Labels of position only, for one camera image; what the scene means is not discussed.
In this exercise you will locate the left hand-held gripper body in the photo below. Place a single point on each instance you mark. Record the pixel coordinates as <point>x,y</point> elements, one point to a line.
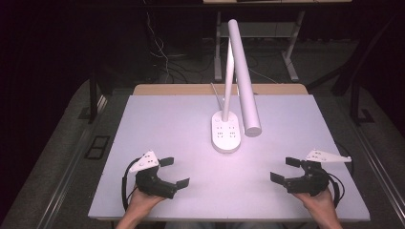
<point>149,181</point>

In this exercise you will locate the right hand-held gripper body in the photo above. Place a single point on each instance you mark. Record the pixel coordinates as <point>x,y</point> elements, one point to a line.
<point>310,181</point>

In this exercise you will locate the person's left hand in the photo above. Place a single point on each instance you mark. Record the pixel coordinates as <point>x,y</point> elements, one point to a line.
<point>141,203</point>

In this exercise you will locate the person's right hand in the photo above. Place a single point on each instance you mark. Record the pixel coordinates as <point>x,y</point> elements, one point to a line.
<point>321,203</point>

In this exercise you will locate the black metal stand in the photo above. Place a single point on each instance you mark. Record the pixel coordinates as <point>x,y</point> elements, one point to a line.
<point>93,95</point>
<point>358,101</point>

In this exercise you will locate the white desk lamp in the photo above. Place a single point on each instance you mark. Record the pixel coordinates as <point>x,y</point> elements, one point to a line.
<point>243,79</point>

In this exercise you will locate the desk with white metal legs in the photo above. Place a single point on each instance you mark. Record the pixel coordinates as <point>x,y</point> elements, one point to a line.
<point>258,30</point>

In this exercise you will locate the black floor socket frame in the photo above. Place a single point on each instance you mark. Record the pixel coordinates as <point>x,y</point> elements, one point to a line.
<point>97,147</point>

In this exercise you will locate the metal floor rail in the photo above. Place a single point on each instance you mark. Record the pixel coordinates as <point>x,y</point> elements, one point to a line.
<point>68,171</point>
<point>377,168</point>

